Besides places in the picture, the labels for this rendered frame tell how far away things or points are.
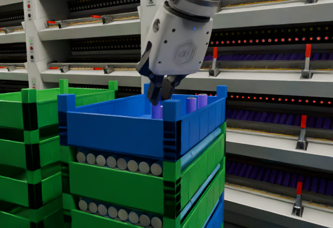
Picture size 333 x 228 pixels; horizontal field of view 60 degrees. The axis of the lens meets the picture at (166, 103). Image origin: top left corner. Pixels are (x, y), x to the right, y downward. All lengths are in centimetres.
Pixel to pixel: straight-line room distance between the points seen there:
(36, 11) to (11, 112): 94
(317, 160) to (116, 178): 59
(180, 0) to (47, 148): 40
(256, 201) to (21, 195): 66
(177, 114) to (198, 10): 15
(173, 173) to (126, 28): 80
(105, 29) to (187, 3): 78
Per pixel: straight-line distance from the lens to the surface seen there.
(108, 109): 58
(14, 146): 65
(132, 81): 109
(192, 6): 42
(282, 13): 87
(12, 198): 70
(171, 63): 46
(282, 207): 97
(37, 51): 151
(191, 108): 51
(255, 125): 95
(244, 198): 99
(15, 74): 168
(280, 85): 86
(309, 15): 86
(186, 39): 45
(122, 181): 44
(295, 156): 89
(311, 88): 85
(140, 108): 69
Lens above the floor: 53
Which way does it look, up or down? 8 degrees down
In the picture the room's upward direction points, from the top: straight up
